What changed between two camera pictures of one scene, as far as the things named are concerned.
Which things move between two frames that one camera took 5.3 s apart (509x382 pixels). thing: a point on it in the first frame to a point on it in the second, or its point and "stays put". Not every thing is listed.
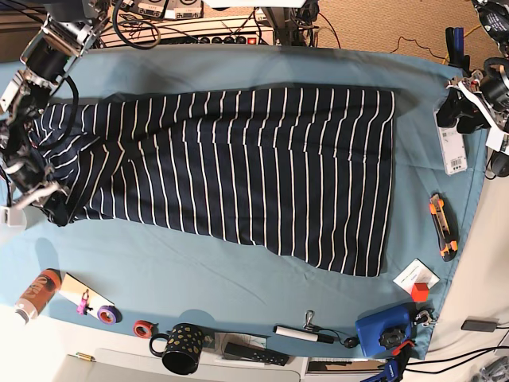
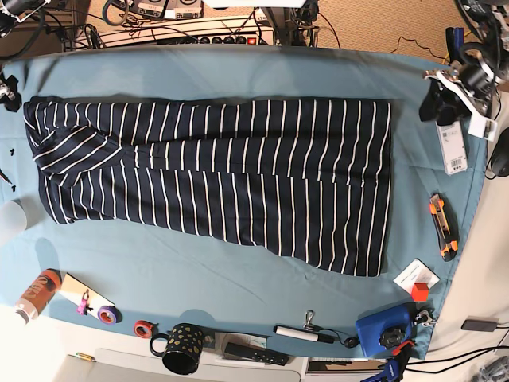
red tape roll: x=142 y=329 stays put
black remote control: x=256 y=354 stays put
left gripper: x=30 y=182 to x=9 y=95
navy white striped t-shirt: x=307 y=173 stays put
